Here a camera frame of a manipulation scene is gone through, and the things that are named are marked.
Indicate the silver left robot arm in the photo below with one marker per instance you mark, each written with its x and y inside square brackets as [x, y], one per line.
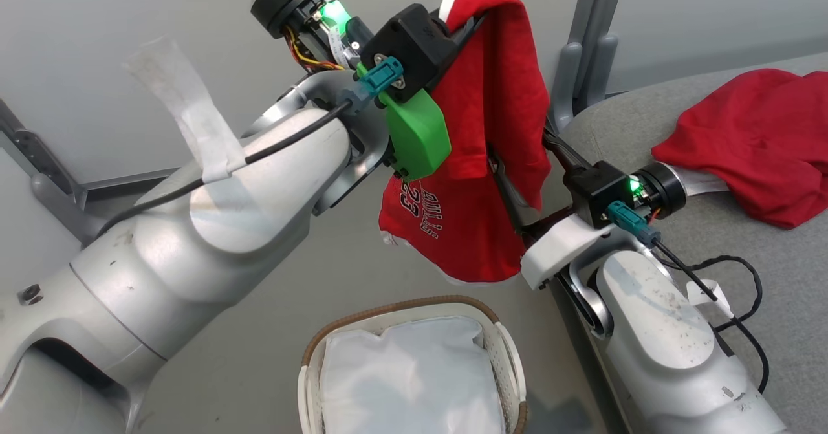
[259, 182]

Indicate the plain red t-shirt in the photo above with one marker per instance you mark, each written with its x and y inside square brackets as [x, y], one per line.
[763, 136]

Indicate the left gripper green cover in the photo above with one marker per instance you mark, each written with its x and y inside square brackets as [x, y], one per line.
[417, 130]

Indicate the grey partition bottom rail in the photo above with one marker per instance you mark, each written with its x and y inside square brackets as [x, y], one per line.
[129, 179]

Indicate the grey partition foot bar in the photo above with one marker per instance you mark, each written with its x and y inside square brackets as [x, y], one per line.
[61, 207]

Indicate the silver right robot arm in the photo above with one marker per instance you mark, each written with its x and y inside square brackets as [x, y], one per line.
[660, 350]

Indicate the grey partition post with braces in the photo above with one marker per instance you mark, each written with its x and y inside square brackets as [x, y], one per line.
[592, 46]

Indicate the grey partition corner post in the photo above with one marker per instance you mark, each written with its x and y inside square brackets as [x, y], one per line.
[39, 149]

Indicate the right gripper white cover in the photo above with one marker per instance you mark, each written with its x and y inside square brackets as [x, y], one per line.
[598, 188]

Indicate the white fabric basket liner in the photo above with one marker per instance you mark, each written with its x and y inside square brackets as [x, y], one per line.
[407, 382]

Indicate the grey fabric sofa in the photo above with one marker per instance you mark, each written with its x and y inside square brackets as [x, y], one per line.
[795, 279]

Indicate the small white tape tag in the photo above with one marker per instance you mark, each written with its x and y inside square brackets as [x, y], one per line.
[708, 295]

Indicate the white tape strip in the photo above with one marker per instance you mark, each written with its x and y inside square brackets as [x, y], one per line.
[194, 110]

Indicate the white laundry basket brown rim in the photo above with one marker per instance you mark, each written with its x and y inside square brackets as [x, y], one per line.
[501, 356]

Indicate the red Bulls basketball jersey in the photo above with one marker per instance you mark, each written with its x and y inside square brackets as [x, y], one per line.
[491, 97]

